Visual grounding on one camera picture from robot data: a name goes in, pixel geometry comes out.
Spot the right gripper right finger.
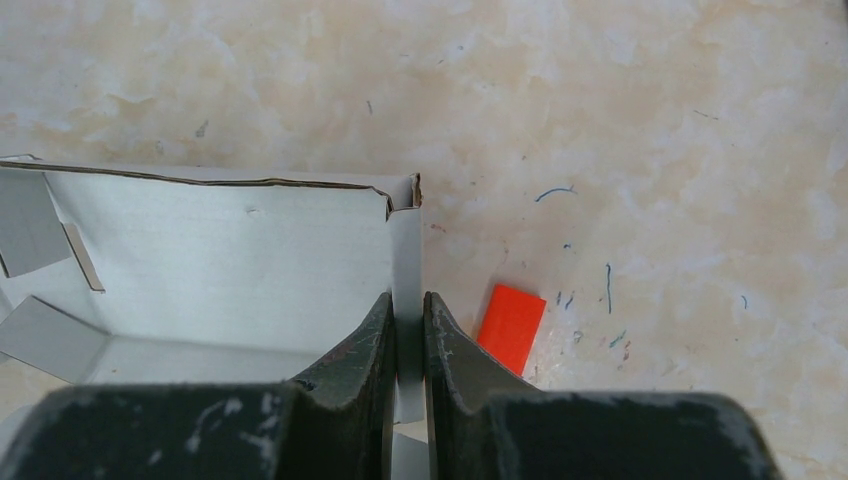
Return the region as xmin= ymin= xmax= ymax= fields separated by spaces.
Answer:
xmin=423 ymin=292 xmax=781 ymax=479

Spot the small red block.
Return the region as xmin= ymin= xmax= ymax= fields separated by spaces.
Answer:
xmin=476 ymin=284 xmax=547 ymax=377

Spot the white cardboard box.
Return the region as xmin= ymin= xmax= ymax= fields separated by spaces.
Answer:
xmin=1 ymin=155 xmax=430 ymax=479

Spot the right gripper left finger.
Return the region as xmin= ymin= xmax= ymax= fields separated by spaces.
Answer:
xmin=1 ymin=293 xmax=396 ymax=479

